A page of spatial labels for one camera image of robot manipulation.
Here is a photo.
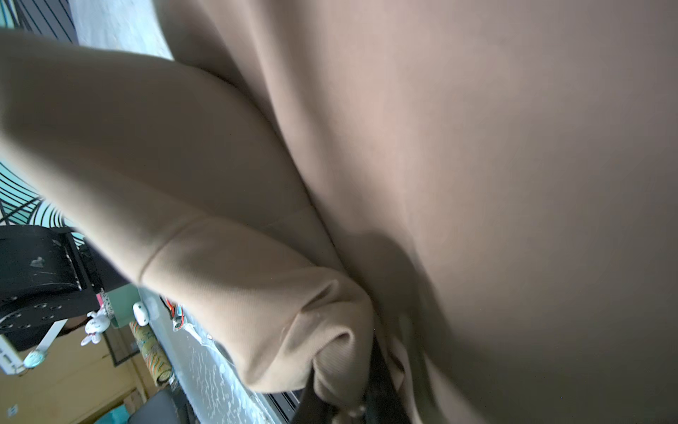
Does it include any tan brown skirt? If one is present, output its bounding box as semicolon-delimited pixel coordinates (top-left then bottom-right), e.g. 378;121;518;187
1;1;677;423

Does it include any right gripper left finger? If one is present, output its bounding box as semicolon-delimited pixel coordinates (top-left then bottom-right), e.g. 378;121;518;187
290;370;334;424

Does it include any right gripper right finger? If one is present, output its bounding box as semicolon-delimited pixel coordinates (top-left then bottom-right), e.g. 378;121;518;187
364;338;411;424

